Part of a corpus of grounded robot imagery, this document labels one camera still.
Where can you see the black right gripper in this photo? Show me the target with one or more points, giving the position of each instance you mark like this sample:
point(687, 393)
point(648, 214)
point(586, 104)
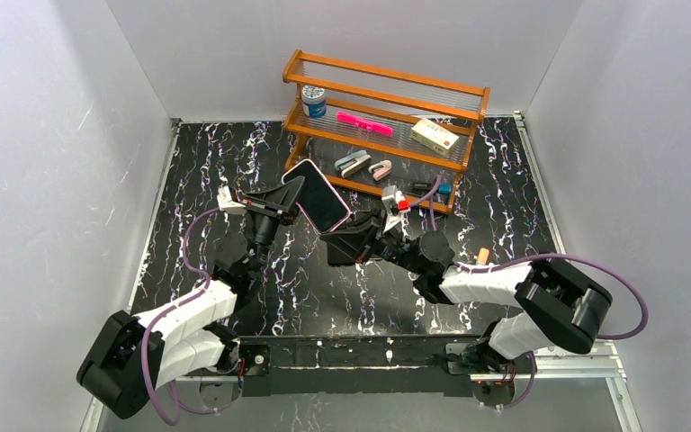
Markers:
point(372, 229)

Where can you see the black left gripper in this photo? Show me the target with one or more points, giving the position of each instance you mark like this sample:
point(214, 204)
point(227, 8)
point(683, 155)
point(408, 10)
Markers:
point(259, 209)

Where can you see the phone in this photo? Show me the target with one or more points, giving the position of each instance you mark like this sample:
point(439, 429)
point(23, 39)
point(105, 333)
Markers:
point(321, 204)

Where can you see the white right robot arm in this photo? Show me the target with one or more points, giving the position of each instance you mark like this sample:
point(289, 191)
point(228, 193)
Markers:
point(560, 306)

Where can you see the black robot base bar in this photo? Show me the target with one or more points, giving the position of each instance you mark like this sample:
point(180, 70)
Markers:
point(371, 365)

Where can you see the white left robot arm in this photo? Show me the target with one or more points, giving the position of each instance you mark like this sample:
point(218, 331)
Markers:
point(133, 355)

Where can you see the orange cylinder on right arm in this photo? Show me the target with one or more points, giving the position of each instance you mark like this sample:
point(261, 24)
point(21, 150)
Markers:
point(482, 258)

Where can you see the pink plastic ruler case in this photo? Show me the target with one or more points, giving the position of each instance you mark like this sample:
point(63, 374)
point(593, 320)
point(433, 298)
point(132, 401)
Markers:
point(365, 124)

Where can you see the pink small stapler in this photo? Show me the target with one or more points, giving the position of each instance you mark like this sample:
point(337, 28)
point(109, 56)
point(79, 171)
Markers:
point(380, 170)

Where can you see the light blue stapler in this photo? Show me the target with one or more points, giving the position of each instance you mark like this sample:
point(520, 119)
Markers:
point(351, 163)

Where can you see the orange wooden shelf rack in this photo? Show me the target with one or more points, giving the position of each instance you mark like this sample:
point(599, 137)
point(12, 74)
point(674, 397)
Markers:
point(398, 99)

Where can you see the blue round jar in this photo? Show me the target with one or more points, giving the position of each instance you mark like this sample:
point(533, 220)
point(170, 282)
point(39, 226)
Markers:
point(314, 101)

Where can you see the white cardboard box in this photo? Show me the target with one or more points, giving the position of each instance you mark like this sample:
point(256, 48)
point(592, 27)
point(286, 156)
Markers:
point(434, 136)

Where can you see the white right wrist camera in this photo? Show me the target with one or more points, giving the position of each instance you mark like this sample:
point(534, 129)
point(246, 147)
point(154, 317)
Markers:
point(396, 206)

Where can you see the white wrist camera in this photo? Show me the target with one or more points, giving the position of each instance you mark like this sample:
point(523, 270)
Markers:
point(229, 202)
point(396, 206)

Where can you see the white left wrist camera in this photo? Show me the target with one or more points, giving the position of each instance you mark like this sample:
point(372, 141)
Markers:
point(229, 202)

